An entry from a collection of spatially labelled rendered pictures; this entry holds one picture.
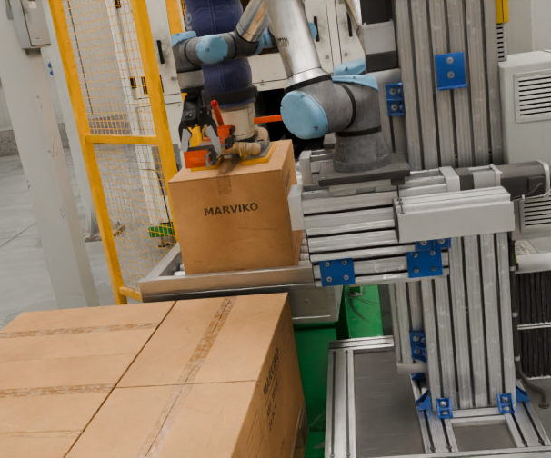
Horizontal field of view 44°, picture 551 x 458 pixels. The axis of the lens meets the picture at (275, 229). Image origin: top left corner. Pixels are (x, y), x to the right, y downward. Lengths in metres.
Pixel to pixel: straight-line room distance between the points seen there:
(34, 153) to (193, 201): 1.14
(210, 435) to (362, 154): 0.76
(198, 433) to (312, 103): 0.80
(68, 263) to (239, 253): 1.21
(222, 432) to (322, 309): 0.89
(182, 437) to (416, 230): 0.72
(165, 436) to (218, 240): 0.96
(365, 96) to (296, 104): 0.19
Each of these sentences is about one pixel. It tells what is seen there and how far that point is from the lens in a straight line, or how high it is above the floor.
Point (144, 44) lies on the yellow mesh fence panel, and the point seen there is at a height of 1.42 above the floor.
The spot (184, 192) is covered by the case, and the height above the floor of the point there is 0.91.
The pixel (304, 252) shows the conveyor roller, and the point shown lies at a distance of 2.78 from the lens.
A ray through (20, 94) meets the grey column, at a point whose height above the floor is 1.29.
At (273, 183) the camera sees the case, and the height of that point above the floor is 0.90.
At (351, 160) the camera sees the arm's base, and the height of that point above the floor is 1.07.
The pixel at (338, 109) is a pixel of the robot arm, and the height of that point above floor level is 1.20.
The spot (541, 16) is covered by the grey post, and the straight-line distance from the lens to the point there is 5.13.
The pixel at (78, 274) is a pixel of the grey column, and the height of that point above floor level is 0.41.
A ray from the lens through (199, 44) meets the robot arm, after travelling 1.95.
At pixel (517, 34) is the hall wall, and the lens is 11.38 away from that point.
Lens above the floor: 1.41
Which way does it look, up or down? 16 degrees down
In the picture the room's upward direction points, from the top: 8 degrees counter-clockwise
